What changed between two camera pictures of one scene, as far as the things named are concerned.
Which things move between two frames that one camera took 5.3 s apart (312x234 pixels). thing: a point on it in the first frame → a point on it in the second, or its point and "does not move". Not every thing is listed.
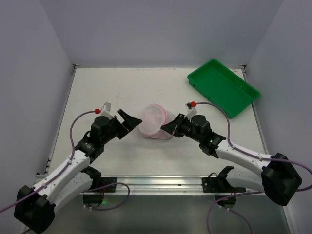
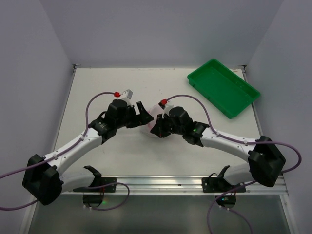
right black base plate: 211,185 does not move
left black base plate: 106,181 does not move
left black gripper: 121,127 → 134,118
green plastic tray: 223,87 does not move
